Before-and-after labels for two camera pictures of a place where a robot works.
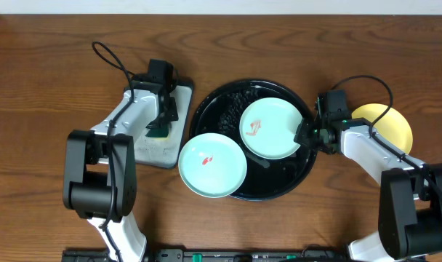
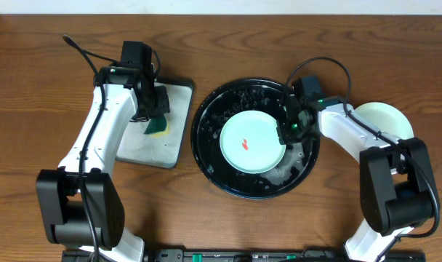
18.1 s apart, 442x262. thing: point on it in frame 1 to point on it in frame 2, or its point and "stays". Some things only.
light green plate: x=212 y=165 to x=249 y=141
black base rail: x=217 y=255 stays
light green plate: x=268 y=126 to x=386 y=118
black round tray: x=221 y=113 stays
